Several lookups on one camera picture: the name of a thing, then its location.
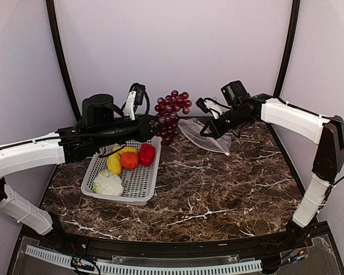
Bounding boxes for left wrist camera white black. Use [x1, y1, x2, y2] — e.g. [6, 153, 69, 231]
[122, 83, 146, 120]

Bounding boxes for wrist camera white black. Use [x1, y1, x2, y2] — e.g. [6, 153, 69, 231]
[122, 83, 146, 120]
[196, 97, 230, 119]

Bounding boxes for black curved front rail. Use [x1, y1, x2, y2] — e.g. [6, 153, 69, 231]
[42, 232, 312, 259]

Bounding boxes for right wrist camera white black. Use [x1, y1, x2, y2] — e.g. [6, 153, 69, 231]
[196, 97, 230, 119]

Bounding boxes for red bell pepper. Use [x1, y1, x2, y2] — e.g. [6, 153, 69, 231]
[139, 143, 155, 166]

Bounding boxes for dark red grape bunch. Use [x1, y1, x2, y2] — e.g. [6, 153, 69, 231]
[154, 90, 192, 146]

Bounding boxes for orange bell pepper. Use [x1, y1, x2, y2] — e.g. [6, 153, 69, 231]
[120, 152, 139, 170]

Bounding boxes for white plastic perforated basket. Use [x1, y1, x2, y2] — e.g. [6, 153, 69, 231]
[81, 137, 162, 206]

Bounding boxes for white slotted cable duct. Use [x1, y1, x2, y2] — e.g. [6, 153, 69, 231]
[25, 245, 263, 274]

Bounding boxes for black frame post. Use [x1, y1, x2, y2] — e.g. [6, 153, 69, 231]
[45, 0, 81, 121]
[267, 1, 302, 97]

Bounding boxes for right black frame post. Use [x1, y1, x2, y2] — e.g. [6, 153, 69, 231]
[267, 1, 302, 97]

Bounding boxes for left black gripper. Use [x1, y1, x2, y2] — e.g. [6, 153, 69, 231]
[93, 113, 168, 148]

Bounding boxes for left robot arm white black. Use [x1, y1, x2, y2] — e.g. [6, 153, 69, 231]
[0, 84, 157, 250]

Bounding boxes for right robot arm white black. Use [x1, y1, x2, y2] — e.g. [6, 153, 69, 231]
[196, 80, 344, 249]

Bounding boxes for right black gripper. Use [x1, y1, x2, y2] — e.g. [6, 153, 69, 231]
[200, 106, 251, 139]

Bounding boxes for yellow bell pepper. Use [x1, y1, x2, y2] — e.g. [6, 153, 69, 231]
[107, 153, 122, 175]

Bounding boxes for white green cauliflower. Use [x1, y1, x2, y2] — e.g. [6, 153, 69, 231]
[93, 169, 124, 196]

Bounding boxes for clear zip top bag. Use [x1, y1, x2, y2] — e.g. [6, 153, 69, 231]
[178, 118, 231, 156]

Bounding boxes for left black frame post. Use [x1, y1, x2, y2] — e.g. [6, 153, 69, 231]
[45, 0, 81, 121]

